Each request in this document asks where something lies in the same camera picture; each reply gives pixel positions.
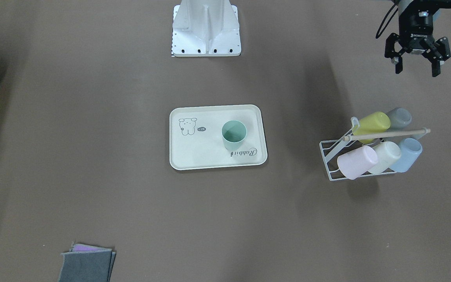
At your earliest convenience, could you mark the yellow cup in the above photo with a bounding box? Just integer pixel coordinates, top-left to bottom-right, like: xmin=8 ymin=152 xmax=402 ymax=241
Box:
xmin=353 ymin=111 xmax=391 ymax=136

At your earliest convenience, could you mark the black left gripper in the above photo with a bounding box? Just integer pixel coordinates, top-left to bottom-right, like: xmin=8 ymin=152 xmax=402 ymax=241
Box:
xmin=384 ymin=4 xmax=451 ymax=77

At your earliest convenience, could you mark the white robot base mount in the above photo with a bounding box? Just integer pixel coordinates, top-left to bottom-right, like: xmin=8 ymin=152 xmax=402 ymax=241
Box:
xmin=171 ymin=0 xmax=242 ymax=57

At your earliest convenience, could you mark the white wire cup rack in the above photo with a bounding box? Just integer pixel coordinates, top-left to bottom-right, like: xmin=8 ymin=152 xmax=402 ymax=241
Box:
xmin=319 ymin=117 xmax=398 ymax=181

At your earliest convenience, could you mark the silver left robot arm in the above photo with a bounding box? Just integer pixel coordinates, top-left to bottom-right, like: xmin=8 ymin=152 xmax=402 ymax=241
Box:
xmin=384 ymin=0 xmax=451 ymax=77

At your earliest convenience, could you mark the grey folded cloth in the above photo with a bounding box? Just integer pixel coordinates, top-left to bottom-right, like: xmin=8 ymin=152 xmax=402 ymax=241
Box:
xmin=58 ymin=249 xmax=116 ymax=282

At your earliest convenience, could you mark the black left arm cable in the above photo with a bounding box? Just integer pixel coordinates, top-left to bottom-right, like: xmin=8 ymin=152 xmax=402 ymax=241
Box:
xmin=375 ymin=3 xmax=400 ymax=40

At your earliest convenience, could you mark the green cup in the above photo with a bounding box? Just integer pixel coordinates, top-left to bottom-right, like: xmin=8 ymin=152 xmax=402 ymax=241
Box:
xmin=221 ymin=120 xmax=247 ymax=151

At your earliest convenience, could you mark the cream white cup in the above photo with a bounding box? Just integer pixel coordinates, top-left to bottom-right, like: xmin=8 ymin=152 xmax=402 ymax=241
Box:
xmin=368 ymin=141 xmax=402 ymax=174

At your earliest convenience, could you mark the light blue cup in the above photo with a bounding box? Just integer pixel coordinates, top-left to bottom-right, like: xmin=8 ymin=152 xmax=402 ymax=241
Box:
xmin=389 ymin=137 xmax=423 ymax=173

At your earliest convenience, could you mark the grey cup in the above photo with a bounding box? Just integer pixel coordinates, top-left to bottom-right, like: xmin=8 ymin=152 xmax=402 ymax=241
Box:
xmin=386 ymin=107 xmax=412 ymax=132

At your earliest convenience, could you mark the cream rabbit tray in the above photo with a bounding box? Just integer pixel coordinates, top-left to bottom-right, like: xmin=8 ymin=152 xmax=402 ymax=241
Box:
xmin=169 ymin=104 xmax=268 ymax=171

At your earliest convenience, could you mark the pink cup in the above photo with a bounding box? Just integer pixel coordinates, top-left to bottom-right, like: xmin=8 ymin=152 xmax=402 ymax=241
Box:
xmin=337 ymin=146 xmax=378 ymax=180

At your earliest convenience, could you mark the purple cloth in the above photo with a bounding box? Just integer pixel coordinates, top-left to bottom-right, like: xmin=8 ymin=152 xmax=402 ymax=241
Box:
xmin=69 ymin=243 xmax=105 ymax=252

